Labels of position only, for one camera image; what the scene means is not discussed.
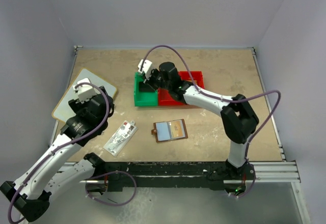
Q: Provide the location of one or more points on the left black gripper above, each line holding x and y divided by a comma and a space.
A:
75, 104

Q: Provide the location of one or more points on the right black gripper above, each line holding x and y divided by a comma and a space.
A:
148, 82

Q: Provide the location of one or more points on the brown leather card holder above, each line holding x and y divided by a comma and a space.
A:
169, 130

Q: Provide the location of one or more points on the gold card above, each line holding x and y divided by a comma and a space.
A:
176, 129

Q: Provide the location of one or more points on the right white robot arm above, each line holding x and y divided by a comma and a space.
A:
239, 119

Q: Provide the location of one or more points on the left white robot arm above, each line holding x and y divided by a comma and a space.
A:
30, 194

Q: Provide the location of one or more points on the grey chip card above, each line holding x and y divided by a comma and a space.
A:
145, 88

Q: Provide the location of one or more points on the red middle plastic bin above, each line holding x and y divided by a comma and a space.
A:
164, 99

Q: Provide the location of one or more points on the red plastic bin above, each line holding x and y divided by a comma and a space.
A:
197, 77
164, 99

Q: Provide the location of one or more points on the white board yellow rim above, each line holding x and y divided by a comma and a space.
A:
62, 112

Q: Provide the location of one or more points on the red right plastic bin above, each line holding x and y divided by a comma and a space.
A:
197, 77

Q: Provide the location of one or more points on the green plastic bin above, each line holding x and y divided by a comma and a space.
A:
143, 99

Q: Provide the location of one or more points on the clear plastic packet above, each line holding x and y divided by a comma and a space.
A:
120, 138

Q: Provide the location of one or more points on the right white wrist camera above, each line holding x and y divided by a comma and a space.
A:
145, 67

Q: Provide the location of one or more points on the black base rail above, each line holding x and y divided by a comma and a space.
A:
117, 180

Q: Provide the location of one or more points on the aluminium frame rail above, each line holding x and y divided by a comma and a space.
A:
259, 171

